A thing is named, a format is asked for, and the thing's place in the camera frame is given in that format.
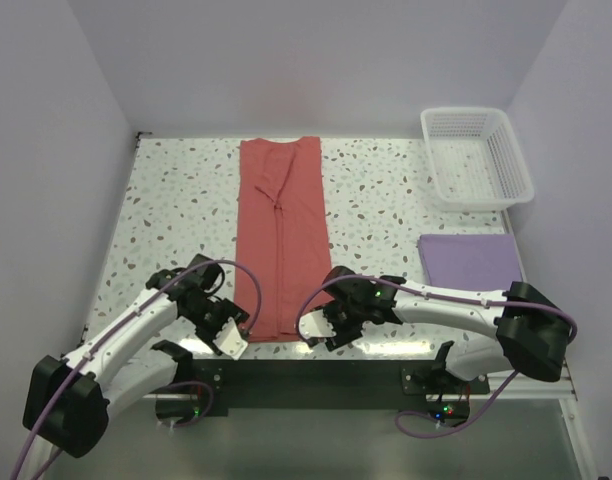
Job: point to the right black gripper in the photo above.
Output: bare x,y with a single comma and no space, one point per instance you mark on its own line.
342,337

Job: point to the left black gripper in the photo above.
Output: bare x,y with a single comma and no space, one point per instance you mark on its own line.
229,310

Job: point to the red t shirt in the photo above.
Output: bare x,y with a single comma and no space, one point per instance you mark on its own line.
282,243

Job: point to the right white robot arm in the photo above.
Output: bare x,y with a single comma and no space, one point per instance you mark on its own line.
516,328

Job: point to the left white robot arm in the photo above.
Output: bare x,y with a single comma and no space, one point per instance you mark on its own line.
71,399

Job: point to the folded purple t shirt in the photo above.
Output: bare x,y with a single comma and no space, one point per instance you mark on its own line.
470,262

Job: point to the white plastic basket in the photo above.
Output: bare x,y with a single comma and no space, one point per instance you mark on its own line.
475,159

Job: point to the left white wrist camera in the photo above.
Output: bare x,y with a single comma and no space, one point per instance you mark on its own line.
230,341

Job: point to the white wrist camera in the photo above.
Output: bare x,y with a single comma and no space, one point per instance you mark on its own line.
314,327
230,341

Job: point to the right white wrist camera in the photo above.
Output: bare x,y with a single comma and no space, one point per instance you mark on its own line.
314,327

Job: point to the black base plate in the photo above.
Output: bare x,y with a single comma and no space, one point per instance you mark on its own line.
225,385

